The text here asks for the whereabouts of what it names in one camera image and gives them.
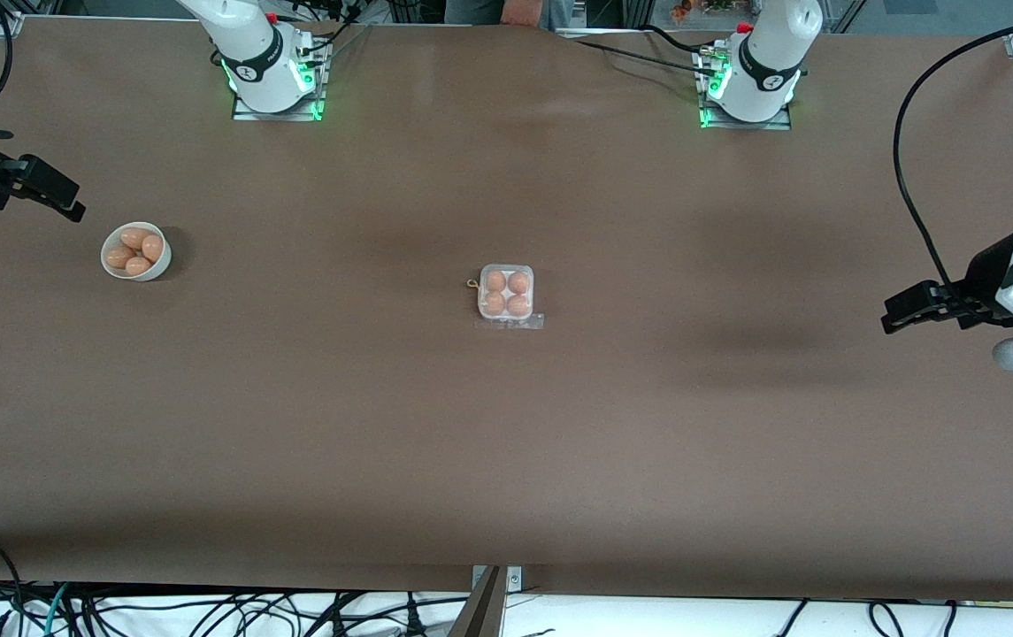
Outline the clear plastic egg box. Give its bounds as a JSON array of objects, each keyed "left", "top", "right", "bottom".
[{"left": 467, "top": 264, "right": 546, "bottom": 331}]

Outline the white round bowl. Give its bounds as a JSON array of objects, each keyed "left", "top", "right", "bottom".
[{"left": 101, "top": 221, "right": 173, "bottom": 282}]

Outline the colourful background clutter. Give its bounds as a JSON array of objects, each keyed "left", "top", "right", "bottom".
[{"left": 669, "top": 0, "right": 739, "bottom": 20}]

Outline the bystander in blue jeans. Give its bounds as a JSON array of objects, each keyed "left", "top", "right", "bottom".
[{"left": 443, "top": 0, "right": 575, "bottom": 29}]

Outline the dark support beam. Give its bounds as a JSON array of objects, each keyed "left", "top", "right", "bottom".
[{"left": 448, "top": 566, "right": 508, "bottom": 637}]

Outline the long black arm cable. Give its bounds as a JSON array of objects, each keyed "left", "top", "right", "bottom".
[{"left": 892, "top": 16, "right": 1013, "bottom": 330}]

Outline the teal cable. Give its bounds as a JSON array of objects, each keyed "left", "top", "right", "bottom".
[{"left": 42, "top": 582, "right": 75, "bottom": 637}]

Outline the metal table edge bracket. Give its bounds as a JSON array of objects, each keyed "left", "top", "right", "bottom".
[{"left": 471, "top": 565, "right": 524, "bottom": 594}]

